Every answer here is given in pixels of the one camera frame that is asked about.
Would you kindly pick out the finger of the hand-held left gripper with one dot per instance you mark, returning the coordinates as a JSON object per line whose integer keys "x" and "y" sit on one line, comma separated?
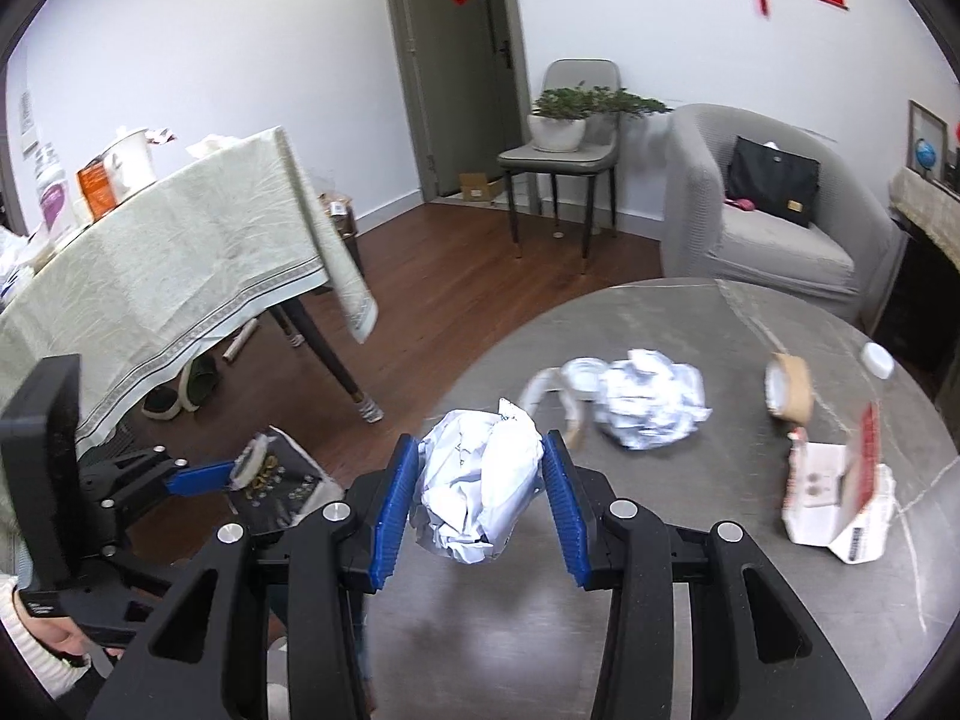
{"x": 202, "y": 478}
{"x": 127, "y": 516}

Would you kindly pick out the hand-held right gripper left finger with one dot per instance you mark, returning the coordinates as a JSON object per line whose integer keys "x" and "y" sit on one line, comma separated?
{"x": 390, "y": 517}

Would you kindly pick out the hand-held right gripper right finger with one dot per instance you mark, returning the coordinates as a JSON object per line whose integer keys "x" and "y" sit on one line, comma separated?
{"x": 566, "y": 517}

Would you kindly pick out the black snack packet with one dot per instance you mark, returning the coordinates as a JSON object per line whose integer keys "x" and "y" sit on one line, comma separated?
{"x": 281, "y": 491}

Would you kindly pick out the white paper ball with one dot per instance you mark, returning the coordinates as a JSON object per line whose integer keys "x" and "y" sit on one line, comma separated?
{"x": 472, "y": 487}
{"x": 652, "y": 401}

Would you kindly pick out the cork block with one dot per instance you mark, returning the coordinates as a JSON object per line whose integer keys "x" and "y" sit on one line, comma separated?
{"x": 799, "y": 390}

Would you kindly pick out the person's left forearm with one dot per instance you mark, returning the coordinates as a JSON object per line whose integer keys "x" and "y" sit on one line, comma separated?
{"x": 19, "y": 634}

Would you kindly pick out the dark green slipper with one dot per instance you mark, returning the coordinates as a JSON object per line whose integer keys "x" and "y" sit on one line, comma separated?
{"x": 199, "y": 382}

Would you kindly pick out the rolled paper tube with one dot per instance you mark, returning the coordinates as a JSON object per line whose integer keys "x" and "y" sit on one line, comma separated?
{"x": 240, "y": 341}

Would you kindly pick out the dark table leg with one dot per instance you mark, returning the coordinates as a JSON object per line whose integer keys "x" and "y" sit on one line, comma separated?
{"x": 334, "y": 360}

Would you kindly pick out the pale green tablecloth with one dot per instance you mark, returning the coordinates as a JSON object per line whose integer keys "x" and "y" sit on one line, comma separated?
{"x": 187, "y": 255}

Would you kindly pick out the torn red white carton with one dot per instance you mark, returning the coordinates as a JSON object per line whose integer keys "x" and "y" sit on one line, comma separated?
{"x": 817, "y": 510}

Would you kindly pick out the purple white packet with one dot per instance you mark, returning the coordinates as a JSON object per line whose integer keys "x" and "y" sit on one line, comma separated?
{"x": 54, "y": 199}

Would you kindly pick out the orange box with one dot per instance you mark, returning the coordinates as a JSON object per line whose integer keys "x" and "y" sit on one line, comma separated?
{"x": 101, "y": 191}

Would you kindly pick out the dark box of snacks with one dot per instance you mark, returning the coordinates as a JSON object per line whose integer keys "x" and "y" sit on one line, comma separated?
{"x": 341, "y": 214}

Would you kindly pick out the white pot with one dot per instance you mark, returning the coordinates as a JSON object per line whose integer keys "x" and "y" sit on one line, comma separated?
{"x": 135, "y": 161}

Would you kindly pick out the small cardboard box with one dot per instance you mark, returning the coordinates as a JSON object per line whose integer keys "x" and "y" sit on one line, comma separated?
{"x": 478, "y": 187}

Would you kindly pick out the grey armchair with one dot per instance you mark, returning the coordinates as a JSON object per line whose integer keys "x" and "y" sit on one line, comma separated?
{"x": 787, "y": 255}

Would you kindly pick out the white bottle cap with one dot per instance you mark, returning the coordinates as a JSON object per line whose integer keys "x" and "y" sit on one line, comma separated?
{"x": 877, "y": 360}

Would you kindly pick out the small pink item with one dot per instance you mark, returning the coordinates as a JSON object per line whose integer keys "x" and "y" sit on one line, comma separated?
{"x": 745, "y": 204}

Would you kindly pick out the potted plant in white pot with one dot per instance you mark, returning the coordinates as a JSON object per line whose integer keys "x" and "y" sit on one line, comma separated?
{"x": 556, "y": 133}

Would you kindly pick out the black bag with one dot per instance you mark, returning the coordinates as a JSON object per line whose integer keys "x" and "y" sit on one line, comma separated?
{"x": 772, "y": 180}

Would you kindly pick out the grey door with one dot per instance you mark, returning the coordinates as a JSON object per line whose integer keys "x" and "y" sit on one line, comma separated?
{"x": 450, "y": 90}

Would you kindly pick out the grey dining chair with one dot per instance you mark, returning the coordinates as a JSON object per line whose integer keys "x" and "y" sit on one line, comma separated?
{"x": 581, "y": 75}

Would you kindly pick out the fringed beige desk cloth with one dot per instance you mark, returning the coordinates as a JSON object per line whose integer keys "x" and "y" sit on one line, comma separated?
{"x": 926, "y": 202}

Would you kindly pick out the small blue globe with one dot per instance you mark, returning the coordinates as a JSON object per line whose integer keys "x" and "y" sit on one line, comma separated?
{"x": 928, "y": 155}

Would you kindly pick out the picture frame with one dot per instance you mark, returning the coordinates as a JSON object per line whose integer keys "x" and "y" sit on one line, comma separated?
{"x": 919, "y": 120}

